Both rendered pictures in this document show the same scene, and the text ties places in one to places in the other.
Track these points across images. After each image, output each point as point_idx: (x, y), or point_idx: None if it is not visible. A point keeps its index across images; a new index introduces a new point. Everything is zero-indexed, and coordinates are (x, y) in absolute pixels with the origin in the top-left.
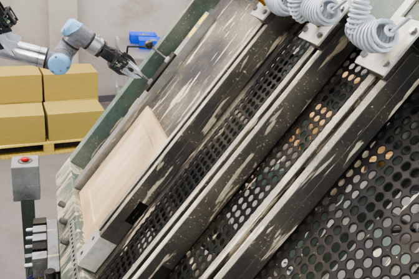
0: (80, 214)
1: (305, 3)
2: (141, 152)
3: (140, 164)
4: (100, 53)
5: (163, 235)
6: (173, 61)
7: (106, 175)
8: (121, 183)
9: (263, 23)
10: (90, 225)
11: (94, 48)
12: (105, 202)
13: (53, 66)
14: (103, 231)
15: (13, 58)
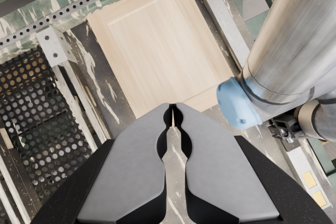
0: None
1: None
2: (161, 93)
3: (142, 97)
4: (289, 125)
5: (1, 171)
6: (280, 142)
7: (170, 27)
8: (136, 65)
9: None
10: (108, 17)
11: (304, 123)
12: (126, 38)
13: (225, 98)
14: (55, 72)
15: (275, 4)
